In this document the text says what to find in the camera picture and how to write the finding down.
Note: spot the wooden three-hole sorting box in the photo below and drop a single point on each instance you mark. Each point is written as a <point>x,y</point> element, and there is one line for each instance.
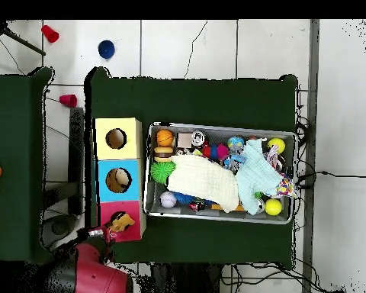
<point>109,152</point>

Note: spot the red plastic cup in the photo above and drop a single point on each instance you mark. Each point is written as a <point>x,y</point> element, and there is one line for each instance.
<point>50,33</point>

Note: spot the black tripod leg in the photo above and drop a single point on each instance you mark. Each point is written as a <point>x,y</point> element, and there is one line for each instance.
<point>24,42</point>

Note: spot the yellow ball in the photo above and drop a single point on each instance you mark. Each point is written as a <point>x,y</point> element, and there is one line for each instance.
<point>276,145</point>
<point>273,207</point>

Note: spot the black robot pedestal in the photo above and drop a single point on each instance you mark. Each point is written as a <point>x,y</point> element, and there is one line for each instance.
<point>186,280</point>

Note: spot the cream waffle cloth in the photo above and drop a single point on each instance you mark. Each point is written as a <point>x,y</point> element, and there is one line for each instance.
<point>201,180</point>

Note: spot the dark green tablecloth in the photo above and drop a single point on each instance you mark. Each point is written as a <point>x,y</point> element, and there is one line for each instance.
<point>186,100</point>

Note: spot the yellow-brown plush toy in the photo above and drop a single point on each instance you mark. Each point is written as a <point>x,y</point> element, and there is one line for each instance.
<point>123,222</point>

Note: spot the toy hamburger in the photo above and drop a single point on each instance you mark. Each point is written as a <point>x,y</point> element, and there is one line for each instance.
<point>163,154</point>

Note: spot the orange toy basketball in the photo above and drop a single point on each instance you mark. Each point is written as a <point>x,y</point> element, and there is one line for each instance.
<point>164,138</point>

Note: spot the mint waffle cloth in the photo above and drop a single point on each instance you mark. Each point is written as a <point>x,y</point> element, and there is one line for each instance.
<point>256,174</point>

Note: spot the black drink can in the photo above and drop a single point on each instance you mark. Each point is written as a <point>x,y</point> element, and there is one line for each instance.
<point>198,138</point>

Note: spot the blue plastic cup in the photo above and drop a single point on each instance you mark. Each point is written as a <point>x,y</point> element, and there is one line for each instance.
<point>106,49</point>

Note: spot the side table with green cloth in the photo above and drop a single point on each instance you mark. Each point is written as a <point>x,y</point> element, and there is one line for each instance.
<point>12,122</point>

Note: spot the white baseball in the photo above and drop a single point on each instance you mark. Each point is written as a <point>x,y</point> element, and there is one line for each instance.
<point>168,199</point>

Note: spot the magenta plastic cup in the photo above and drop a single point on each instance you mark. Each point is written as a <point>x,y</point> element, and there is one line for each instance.
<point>68,100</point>

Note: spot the plain wooden block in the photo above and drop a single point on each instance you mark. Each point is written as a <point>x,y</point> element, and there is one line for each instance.
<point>184,139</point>

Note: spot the green spiky rubber ball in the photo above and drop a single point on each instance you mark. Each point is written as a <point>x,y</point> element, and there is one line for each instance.
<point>161,171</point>

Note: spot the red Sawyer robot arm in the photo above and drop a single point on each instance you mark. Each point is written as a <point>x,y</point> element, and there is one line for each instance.
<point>97,277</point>

